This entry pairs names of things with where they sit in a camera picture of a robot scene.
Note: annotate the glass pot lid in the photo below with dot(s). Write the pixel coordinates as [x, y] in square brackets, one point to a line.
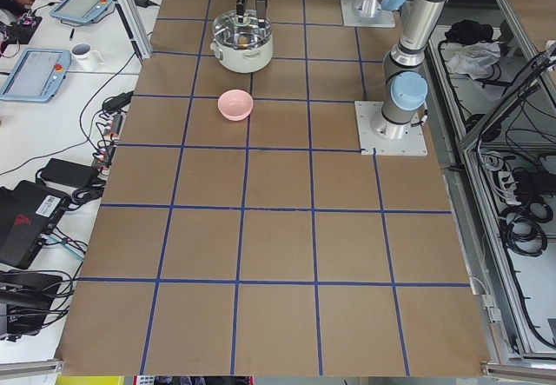
[227, 30]

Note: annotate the pale green cooking pot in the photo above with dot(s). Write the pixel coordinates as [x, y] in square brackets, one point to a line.
[243, 61]

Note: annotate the near blue teach pendant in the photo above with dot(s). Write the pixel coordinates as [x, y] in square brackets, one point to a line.
[37, 75]

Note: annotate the brown egg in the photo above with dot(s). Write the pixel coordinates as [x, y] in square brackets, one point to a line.
[243, 42]

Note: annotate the blue teach pendant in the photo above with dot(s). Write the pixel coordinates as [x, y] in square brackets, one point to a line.
[37, 75]
[81, 11]

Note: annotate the black power adapter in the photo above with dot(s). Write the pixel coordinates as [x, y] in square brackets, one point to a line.
[69, 174]

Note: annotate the black red computer box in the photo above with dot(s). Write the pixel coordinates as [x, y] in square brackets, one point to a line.
[27, 212]

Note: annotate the white mug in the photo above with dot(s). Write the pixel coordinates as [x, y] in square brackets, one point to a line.
[88, 58]

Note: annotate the white cloth pile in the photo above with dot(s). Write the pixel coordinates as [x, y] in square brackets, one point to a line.
[476, 60]

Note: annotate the pink bowl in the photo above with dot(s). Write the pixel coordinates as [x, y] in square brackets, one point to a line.
[235, 105]

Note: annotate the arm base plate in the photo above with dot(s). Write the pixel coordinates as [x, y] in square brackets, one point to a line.
[384, 19]
[377, 136]

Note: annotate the black cloth pile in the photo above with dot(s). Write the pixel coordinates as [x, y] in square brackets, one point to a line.
[468, 32]

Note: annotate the far blue teach pendant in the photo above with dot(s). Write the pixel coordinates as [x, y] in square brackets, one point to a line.
[81, 11]

